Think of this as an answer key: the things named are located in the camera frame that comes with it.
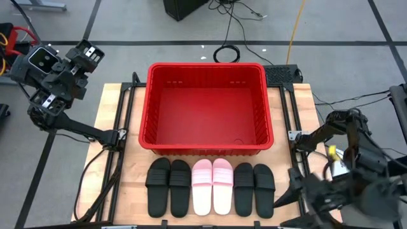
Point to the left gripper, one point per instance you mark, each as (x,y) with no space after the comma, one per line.
(65,82)

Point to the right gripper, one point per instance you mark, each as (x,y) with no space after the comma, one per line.
(324,194)

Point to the small black slide sandal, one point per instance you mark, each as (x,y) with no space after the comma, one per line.
(264,203)
(243,203)

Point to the pink slide sandal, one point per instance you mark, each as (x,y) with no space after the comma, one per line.
(202,200)
(222,200)

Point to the large black slide sandal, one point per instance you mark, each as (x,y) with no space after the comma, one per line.
(180,203)
(158,203)

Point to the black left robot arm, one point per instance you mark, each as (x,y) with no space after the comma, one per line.
(79,128)

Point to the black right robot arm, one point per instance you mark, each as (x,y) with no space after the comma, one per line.
(318,135)

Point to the red plastic bin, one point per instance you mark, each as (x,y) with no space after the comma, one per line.
(206,121)

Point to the grey metal table foot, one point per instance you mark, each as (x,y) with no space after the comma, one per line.
(41,5)

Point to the black computer case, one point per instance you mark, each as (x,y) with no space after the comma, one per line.
(181,8)

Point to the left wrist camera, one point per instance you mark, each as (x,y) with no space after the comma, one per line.
(43,59)

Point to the black aluminium rig frame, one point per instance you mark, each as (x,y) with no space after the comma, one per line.
(127,85)

